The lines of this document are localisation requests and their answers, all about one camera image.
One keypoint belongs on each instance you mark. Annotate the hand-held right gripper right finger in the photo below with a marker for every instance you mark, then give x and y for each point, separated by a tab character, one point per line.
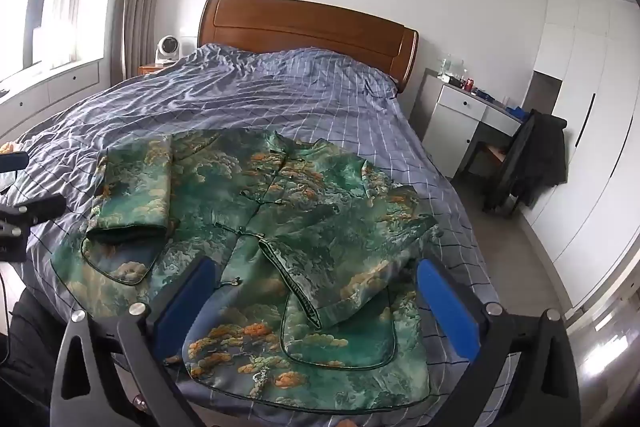
445	307

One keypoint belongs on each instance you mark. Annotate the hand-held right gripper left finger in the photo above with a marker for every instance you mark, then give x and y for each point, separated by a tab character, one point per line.
185	307

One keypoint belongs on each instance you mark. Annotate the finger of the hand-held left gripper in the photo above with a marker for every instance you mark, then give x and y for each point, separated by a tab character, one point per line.
14	162
40	208

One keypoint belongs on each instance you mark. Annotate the green printed jacket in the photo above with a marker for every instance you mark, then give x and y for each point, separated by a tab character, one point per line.
300	217

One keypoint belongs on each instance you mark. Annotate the white window-side cabinet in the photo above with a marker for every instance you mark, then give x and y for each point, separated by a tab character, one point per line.
60	87

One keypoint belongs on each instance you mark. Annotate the person's dark trousers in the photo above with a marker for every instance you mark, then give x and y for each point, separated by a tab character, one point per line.
30	347

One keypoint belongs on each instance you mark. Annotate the window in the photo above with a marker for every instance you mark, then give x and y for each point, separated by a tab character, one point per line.
25	7

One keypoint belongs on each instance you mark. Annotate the wooden chair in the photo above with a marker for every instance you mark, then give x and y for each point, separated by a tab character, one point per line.
492	154

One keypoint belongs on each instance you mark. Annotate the wooden nightstand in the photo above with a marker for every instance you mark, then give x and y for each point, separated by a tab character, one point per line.
152	69

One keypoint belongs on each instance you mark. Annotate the black coat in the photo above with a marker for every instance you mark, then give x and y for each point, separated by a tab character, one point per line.
535	157

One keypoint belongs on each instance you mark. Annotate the white desk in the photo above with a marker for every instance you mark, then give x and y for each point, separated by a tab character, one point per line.
452	127

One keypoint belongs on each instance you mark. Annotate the white round fan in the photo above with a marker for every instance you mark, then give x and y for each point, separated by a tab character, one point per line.
166	49

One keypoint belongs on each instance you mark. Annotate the red can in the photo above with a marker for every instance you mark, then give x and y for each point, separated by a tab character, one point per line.
469	85

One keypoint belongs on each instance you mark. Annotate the white wardrobe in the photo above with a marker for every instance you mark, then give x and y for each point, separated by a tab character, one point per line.
590	132

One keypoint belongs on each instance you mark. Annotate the clear glass bottle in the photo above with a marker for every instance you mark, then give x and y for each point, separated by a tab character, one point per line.
446	67

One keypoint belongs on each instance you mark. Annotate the wooden headboard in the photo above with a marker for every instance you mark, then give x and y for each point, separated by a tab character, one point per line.
300	27

